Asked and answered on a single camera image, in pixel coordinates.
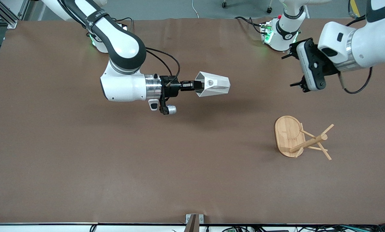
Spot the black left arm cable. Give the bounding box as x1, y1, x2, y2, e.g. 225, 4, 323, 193
339, 0, 373, 94

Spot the white faceted cup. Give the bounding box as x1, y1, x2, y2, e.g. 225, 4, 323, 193
195, 72, 231, 98

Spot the small metal bracket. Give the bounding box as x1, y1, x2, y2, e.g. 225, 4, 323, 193
185, 214, 204, 224

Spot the aluminium frame profile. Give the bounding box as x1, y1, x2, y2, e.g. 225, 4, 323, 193
0, 0, 30, 29

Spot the black cable bundle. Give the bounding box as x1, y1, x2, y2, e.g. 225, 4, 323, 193
222, 226, 385, 232

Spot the brown table cover sheet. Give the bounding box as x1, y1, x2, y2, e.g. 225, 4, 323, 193
0, 18, 385, 225

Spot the teal cable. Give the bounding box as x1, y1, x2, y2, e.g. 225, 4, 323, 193
338, 226, 373, 232

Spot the wooden cup rack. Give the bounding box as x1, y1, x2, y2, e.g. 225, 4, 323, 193
274, 115, 335, 161

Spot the black base cable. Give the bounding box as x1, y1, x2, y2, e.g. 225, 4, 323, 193
115, 17, 134, 33
234, 16, 265, 34

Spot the white table edge rail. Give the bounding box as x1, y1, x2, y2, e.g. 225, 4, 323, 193
0, 222, 385, 232

